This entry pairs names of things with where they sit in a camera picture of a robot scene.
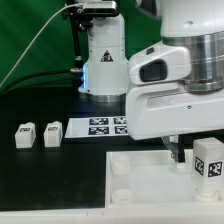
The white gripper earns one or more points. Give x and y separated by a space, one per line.
177 87

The white square tabletop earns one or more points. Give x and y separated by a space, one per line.
142 178

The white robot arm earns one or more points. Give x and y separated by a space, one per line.
106 72

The white marker sheet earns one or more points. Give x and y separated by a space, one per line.
96 127

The black camera pole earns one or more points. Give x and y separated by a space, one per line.
76 43

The black camera on mount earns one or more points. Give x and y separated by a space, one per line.
91 8

